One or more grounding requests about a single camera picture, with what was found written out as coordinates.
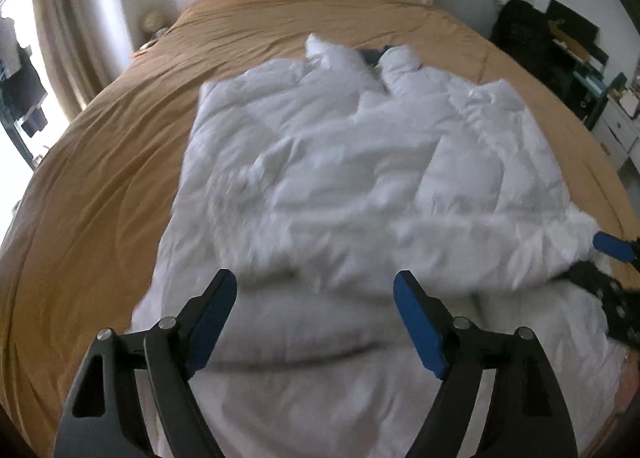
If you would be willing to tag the dark hanging clothes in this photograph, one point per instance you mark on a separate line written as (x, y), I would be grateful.
(22, 91)

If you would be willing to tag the white quilted puffer jacket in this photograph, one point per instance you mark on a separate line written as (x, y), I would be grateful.
(315, 181)

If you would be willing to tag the black backpack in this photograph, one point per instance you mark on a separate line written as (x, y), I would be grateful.
(522, 32)

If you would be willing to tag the white drawer cabinet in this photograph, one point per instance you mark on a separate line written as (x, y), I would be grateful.
(617, 134)

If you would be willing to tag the black storage shelf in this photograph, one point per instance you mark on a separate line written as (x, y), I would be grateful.
(577, 75)

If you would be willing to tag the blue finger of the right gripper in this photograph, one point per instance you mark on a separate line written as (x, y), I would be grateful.
(625, 251)

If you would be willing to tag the person's right hand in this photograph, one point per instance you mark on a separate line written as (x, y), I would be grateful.
(629, 383)

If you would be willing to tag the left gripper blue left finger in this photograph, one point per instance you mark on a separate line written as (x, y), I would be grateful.
(103, 416)

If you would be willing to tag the beige curtain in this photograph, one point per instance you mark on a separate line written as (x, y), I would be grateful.
(76, 69)

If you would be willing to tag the tan bed comforter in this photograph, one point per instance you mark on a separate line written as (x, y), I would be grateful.
(80, 253)

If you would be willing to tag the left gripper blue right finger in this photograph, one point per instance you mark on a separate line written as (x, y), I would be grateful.
(527, 414)

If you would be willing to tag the round bedside lamp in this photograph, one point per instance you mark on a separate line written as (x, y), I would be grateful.
(152, 22)

